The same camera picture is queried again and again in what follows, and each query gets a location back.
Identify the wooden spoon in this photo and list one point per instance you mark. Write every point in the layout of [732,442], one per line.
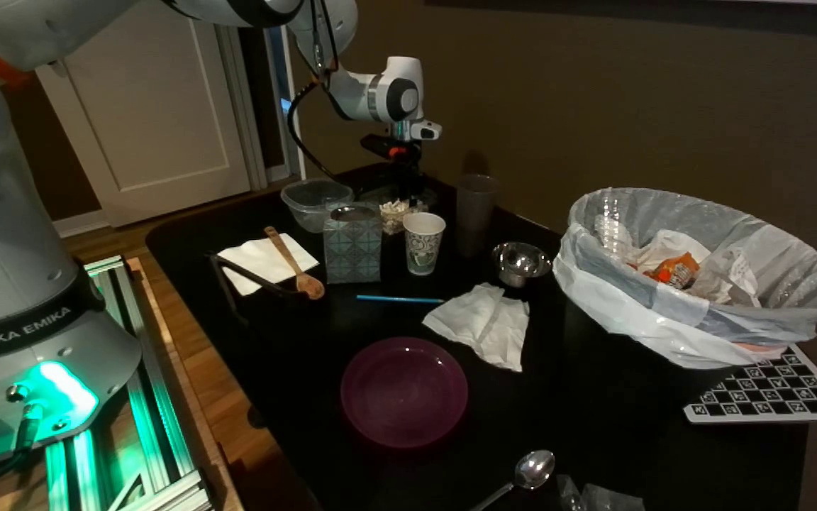
[297,269]

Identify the dark translucent plastic cup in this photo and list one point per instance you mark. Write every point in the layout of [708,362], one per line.
[474,213]

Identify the aluminium frame with green light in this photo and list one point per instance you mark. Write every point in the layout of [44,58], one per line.
[98,454]

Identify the clear snack packet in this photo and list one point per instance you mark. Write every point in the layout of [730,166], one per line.
[608,497]

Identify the clear container holding snack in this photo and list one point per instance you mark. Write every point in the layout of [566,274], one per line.
[418,195]

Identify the crumpled white paper trash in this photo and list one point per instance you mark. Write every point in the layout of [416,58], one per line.
[721,270]

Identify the purple plate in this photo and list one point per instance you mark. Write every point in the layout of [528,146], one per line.
[405,391]

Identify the metal spoon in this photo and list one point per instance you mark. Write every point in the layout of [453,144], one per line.
[527,471]

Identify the blue straw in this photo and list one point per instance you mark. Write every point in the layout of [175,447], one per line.
[398,298]

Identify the pile of white snack pieces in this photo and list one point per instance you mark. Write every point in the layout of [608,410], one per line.
[396,213]

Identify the white paper cup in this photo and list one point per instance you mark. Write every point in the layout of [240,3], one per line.
[425,246]

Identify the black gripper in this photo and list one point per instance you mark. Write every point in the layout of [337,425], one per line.
[389,146]

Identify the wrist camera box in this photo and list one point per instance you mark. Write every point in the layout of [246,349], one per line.
[430,132]

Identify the small metal bowl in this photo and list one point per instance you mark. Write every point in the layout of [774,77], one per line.
[520,261]

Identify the orange wrapper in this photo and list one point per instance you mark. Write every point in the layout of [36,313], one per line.
[674,270]

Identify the teal patterned tissue box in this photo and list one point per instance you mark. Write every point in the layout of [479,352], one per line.
[354,249]

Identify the black thin utensil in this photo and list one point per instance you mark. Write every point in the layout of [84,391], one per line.
[242,270]

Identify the flat white paper napkin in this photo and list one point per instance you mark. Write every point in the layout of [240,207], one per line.
[262,256]

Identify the white panel door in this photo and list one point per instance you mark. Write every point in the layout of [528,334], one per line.
[155,104]

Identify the black white checkerboard card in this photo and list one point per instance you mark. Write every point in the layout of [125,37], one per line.
[774,386]

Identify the white trash bag bin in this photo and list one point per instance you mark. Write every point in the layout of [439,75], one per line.
[616,313]

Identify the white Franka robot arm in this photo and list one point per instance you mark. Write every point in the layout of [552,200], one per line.
[22,246]

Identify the crumpled white napkin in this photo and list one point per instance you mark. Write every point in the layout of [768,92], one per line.
[484,324]

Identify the empty clear plastic container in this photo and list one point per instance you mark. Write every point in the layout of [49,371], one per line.
[314,202]

